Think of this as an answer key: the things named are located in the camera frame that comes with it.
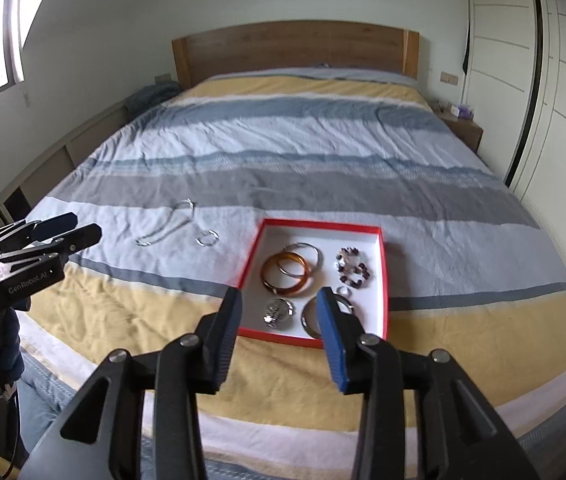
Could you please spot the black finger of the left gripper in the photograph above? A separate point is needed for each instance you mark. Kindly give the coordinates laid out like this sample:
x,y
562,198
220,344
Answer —
x,y
66,244

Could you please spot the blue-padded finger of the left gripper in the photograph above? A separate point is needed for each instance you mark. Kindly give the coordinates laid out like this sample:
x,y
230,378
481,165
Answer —
x,y
22,233

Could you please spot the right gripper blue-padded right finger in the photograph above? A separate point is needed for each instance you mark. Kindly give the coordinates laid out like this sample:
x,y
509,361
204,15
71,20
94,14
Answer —
x,y
340,341

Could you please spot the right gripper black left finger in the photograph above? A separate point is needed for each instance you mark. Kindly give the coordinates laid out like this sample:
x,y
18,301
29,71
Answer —
x,y
217,333

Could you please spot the silver pendant charm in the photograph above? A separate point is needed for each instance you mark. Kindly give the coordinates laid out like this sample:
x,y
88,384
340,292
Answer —
x,y
277,311

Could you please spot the amber resin bangle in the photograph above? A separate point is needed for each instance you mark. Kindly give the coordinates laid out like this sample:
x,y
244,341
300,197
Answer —
x,y
277,283

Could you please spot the silver bangle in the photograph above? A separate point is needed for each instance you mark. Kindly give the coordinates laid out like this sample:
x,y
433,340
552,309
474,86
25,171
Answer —
x,y
309,257

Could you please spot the red jewelry box tray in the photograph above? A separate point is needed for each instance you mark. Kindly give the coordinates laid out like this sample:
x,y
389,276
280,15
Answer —
x,y
370,301

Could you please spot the dark bronze bangle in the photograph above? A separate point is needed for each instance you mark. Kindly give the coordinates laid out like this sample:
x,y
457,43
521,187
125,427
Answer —
x,y
313,318

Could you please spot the striped bed duvet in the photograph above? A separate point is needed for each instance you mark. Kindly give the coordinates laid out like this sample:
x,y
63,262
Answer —
x,y
180,194

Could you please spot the dark teal blanket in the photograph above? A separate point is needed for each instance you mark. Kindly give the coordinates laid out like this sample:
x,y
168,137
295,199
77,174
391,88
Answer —
x,y
143,100

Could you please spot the wooden nightstand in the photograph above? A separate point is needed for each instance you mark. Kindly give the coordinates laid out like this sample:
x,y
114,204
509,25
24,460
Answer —
x,y
465,129

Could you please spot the purple tissue box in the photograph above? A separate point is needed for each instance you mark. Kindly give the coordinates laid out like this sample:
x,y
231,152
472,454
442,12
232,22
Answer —
x,y
461,111

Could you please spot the wooden headboard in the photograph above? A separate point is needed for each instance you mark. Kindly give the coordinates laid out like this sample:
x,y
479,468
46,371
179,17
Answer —
x,y
295,43

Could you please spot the white wardrobe doors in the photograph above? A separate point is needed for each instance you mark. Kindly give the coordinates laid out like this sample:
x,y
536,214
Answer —
x,y
516,86

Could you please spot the wall light switch plate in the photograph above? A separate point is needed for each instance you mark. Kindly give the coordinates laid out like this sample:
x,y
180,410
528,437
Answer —
x,y
448,78

